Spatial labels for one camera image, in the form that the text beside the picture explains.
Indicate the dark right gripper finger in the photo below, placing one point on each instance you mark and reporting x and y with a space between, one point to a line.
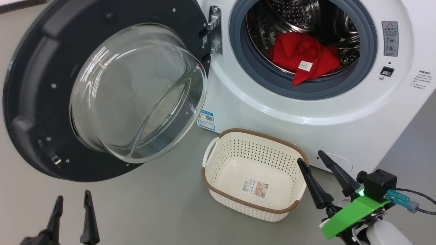
342 177
316 190

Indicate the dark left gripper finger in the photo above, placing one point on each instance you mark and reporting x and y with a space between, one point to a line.
90 224
56 221

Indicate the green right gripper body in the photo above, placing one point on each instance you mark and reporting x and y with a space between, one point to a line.
351 216

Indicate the black round glass washer door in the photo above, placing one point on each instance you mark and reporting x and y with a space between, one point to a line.
37 85

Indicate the red garment wide white stripes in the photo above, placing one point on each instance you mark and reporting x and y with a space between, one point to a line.
289 44

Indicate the white front-load washing machine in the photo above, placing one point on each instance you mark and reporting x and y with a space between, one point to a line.
306 112

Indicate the stainless steel washing machine drum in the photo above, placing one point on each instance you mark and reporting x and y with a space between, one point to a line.
293 13

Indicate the metal door hinge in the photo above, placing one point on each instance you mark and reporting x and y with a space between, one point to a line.
215 30

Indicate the round drain filter cover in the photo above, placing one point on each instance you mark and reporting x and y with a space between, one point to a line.
342 162

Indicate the paper label in basket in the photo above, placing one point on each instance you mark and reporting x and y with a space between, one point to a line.
255 187

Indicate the cream perforated laundry basket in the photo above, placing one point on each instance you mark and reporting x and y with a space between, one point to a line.
221 163

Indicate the blue energy label sticker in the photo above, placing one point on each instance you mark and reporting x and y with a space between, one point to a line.
206 119

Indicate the grey warning label sticker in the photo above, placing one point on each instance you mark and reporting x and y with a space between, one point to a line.
390 39

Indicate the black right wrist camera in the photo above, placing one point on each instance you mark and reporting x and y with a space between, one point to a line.
379 183

